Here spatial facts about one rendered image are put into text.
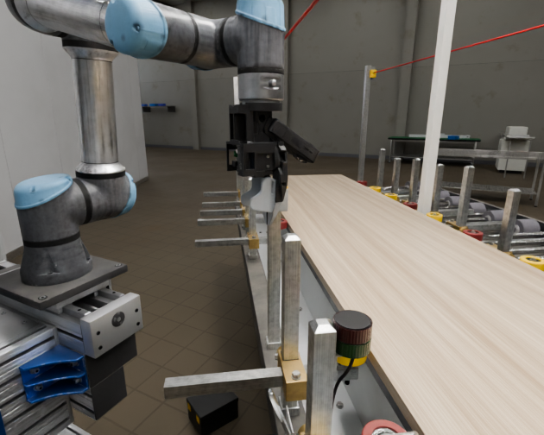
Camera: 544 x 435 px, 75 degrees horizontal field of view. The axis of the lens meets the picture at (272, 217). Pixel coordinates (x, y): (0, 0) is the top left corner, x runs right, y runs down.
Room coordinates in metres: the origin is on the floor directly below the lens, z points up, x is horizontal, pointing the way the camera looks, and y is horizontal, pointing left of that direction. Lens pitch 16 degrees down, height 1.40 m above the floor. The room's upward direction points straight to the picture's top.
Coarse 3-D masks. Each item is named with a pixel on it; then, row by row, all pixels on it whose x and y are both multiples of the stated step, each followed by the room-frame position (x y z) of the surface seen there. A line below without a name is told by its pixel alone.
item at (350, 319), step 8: (344, 312) 0.50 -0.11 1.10; (352, 312) 0.50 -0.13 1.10; (360, 312) 0.50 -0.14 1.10; (336, 320) 0.48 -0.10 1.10; (344, 320) 0.48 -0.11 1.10; (352, 320) 0.48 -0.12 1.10; (360, 320) 0.48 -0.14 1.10; (368, 320) 0.48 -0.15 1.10; (352, 328) 0.46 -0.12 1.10; (360, 328) 0.46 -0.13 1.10; (352, 344) 0.46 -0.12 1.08; (360, 344) 0.46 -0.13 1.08; (336, 360) 0.46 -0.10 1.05; (352, 360) 0.48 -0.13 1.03; (336, 368) 0.46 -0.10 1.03; (344, 376) 0.48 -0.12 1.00; (336, 384) 0.48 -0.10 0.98
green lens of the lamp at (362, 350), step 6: (336, 342) 0.47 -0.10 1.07; (336, 348) 0.47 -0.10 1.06; (342, 348) 0.46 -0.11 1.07; (348, 348) 0.46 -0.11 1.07; (354, 348) 0.45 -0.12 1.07; (360, 348) 0.46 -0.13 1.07; (366, 348) 0.46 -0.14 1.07; (342, 354) 0.46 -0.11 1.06; (348, 354) 0.46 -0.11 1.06; (354, 354) 0.45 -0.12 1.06; (360, 354) 0.46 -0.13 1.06; (366, 354) 0.46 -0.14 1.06
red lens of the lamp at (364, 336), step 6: (336, 312) 0.51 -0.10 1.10; (336, 324) 0.47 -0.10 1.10; (372, 324) 0.47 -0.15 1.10; (336, 330) 0.47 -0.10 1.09; (342, 330) 0.46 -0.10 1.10; (348, 330) 0.46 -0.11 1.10; (354, 330) 0.46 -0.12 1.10; (360, 330) 0.46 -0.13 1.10; (366, 330) 0.46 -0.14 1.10; (342, 336) 0.46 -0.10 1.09; (348, 336) 0.46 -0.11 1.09; (354, 336) 0.45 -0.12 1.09; (360, 336) 0.46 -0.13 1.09; (366, 336) 0.46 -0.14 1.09; (348, 342) 0.46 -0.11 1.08; (354, 342) 0.45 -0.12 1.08; (360, 342) 0.46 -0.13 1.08; (366, 342) 0.46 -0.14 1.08
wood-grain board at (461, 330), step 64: (320, 192) 2.38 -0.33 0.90; (320, 256) 1.24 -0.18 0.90; (384, 256) 1.24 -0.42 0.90; (448, 256) 1.24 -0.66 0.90; (512, 256) 1.24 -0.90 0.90; (384, 320) 0.81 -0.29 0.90; (448, 320) 0.81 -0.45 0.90; (512, 320) 0.81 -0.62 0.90; (384, 384) 0.61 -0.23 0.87; (448, 384) 0.58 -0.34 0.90; (512, 384) 0.58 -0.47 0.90
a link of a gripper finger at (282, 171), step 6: (282, 162) 0.59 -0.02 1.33; (282, 168) 0.59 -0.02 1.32; (276, 174) 0.60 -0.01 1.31; (282, 174) 0.59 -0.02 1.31; (276, 180) 0.60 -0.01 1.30; (282, 180) 0.59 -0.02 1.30; (276, 186) 0.60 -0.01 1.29; (282, 186) 0.59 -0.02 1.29; (276, 192) 0.60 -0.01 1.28; (282, 192) 0.60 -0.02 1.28; (276, 198) 0.60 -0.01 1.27; (282, 198) 0.60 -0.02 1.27
